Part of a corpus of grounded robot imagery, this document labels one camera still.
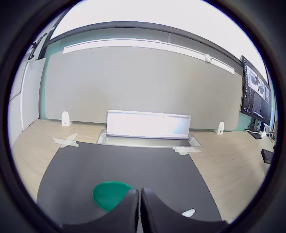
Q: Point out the computer monitor screen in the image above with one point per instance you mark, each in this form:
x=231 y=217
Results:
x=255 y=92

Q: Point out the grey partition panel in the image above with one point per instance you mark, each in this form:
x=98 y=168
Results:
x=142 y=85

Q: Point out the black keyboard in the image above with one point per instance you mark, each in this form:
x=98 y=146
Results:
x=267 y=155

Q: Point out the small white plastic terminal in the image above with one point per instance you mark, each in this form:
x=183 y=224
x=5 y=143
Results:
x=188 y=213

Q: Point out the white partition bracket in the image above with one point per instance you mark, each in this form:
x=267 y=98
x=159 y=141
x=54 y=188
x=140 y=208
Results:
x=65 y=119
x=220 y=128

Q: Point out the dark grey mat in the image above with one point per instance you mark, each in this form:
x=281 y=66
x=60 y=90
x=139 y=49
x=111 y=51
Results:
x=113 y=165

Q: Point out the round green lid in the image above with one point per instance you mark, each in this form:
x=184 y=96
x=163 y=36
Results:
x=108 y=194

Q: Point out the white side partition panel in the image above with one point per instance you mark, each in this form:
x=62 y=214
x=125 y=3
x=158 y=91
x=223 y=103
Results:
x=23 y=94

